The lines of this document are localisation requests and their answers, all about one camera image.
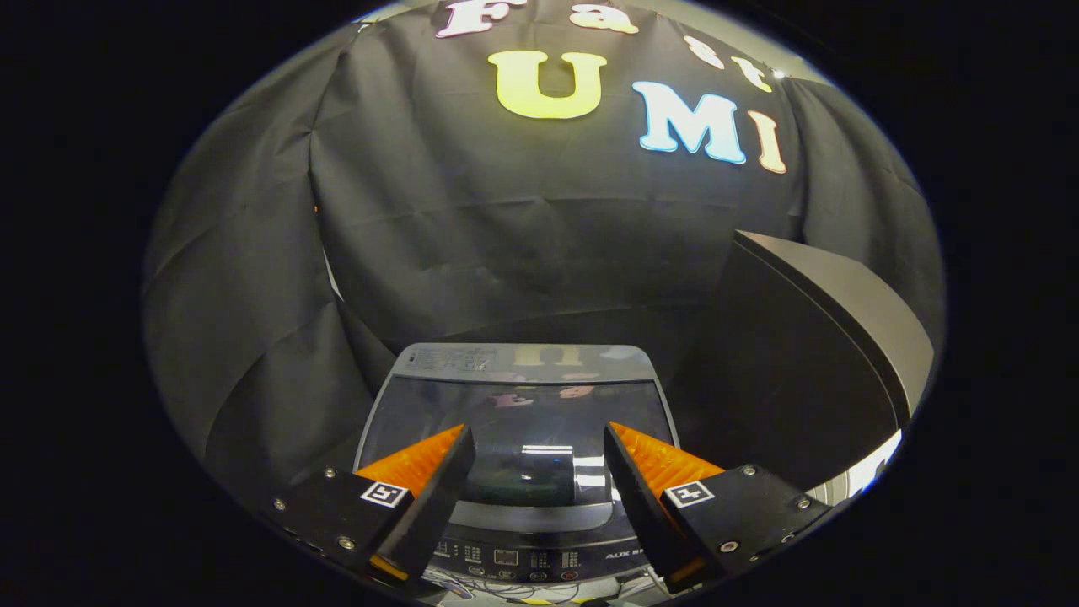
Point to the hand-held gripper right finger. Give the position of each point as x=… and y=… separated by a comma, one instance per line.
x=645, y=506

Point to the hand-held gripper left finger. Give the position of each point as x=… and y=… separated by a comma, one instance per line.
x=430, y=506

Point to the grey washing machine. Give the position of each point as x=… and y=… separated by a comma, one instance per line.
x=539, y=556

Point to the black backdrop cloth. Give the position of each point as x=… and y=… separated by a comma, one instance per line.
x=472, y=253

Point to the beige cabinet with black frame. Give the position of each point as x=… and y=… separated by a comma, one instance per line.
x=792, y=362

